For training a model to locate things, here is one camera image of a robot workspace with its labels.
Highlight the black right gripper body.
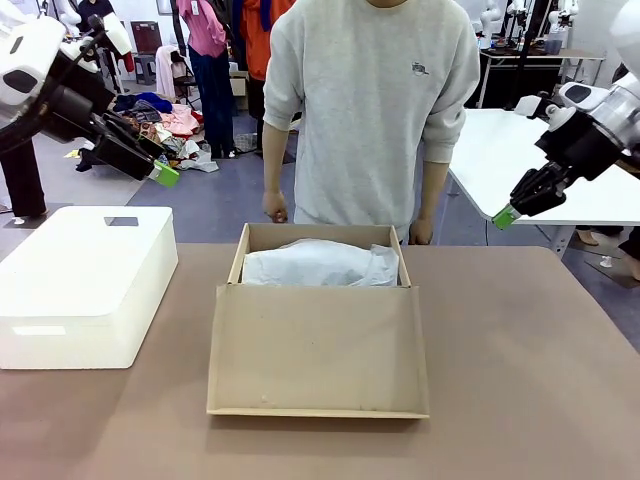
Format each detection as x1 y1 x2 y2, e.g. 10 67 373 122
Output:
534 112 626 183

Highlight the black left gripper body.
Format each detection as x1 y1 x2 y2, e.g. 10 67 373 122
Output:
42 52 117 145

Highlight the white tissue paper sheet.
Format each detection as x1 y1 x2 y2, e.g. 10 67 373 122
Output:
242 238 401 289

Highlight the person's left forearm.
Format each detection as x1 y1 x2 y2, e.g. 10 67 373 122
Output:
415 158 450 221

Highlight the person's right forearm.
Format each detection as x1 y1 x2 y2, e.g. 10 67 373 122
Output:
262 121 290 194

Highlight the white plastic storage box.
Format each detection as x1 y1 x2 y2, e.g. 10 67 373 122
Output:
0 205 180 371

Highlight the brown cardboard shoe box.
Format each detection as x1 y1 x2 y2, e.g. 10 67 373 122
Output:
206 222 431 420

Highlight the person's left hand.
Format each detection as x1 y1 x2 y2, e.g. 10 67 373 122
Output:
408 217 434 247

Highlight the person's right hand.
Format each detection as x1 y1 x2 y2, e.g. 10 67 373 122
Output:
261 188 290 224

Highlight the pile of colourful clothes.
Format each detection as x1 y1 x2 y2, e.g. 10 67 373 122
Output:
74 92 221 175

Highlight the white background table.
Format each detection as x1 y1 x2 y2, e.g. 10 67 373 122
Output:
448 107 640 227

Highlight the white garment on chair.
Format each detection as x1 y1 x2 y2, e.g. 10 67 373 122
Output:
155 44 197 100

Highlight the bystander with dark trousers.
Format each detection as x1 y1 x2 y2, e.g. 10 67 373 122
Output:
0 133 50 220

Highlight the dark red chair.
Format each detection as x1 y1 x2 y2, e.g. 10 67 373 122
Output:
132 20 163 85

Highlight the bystander in black clothes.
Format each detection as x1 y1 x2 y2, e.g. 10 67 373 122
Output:
77 0 116 24

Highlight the long white workbench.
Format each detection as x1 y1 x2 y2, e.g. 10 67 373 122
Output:
474 45 607 111

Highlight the mannequin with pink shirt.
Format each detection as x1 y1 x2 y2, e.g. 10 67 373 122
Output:
177 0 236 160

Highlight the black tripod pole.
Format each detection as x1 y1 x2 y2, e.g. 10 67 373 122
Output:
502 0 550 112

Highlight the orange jacket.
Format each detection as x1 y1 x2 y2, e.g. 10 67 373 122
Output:
241 0 275 82

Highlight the person's grey sweatshirt torso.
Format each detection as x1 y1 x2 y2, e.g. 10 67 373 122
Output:
262 0 481 229

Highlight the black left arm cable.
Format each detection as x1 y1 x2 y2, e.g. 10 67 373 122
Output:
0 29 109 156

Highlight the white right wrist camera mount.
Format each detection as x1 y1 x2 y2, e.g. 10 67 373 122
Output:
514 93 577 133

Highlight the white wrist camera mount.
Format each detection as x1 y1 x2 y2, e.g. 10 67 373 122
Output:
514 93 577 133
62 13 134 74

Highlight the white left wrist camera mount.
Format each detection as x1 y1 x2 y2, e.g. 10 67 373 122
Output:
62 13 134 74

